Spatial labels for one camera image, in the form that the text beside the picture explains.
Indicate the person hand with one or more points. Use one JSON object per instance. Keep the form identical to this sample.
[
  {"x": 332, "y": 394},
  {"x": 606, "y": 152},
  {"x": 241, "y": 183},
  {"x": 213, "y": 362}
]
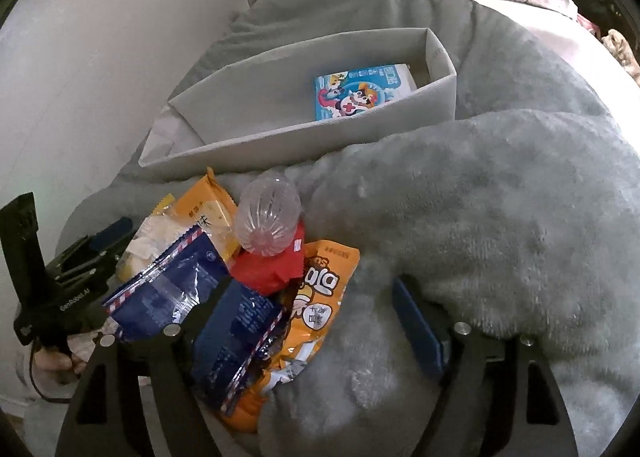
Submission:
[{"x": 57, "y": 362}]

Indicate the grey fabric organizer bin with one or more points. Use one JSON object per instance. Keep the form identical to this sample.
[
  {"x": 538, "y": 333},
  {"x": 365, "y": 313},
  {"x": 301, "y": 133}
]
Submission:
[{"x": 258, "y": 112}]

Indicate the orange snack packet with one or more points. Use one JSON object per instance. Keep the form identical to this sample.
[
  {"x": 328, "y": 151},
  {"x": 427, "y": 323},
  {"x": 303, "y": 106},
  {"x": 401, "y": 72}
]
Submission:
[{"x": 328, "y": 267}]

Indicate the blue cartoon box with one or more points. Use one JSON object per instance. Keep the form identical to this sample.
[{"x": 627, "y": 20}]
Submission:
[{"x": 346, "y": 93}]

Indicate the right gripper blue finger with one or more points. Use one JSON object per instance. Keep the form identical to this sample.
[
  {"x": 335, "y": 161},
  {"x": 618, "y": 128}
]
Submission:
[{"x": 424, "y": 325}]

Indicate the grey fleece blanket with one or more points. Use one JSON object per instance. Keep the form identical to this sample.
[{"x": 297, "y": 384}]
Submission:
[{"x": 520, "y": 214}]

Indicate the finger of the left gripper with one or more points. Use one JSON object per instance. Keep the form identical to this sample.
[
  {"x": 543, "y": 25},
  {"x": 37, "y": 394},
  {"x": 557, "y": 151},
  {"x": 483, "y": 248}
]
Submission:
[
  {"x": 74, "y": 276},
  {"x": 90, "y": 247}
]

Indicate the clear bottle orange cap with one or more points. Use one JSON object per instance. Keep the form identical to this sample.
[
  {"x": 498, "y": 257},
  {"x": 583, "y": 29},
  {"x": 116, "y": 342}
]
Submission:
[{"x": 268, "y": 213}]

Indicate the yellow cracker packet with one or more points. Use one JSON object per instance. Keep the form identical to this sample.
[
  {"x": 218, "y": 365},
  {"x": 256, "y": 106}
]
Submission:
[{"x": 206, "y": 204}]

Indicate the navy blue snack bag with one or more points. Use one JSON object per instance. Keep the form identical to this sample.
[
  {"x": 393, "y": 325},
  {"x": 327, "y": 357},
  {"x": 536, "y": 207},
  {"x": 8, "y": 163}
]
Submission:
[{"x": 225, "y": 323}]

